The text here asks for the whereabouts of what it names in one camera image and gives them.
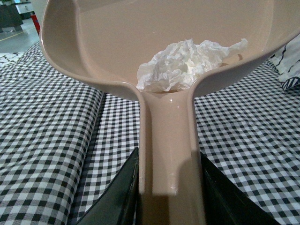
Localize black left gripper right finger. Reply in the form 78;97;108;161
201;153;279;225

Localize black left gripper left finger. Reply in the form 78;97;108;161
77;148;139;225

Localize white tissue paper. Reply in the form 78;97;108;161
136;38;248;93

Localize beige plastic dustpan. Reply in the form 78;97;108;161
40;0;300;225

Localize black white checkered bedsheet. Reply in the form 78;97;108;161
0;43;300;225

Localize white pillow black stripes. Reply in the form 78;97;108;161
271;35;300;91

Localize red object in background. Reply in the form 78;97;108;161
30;14;40;35

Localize dark background furniture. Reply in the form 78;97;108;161
0;0;34;33

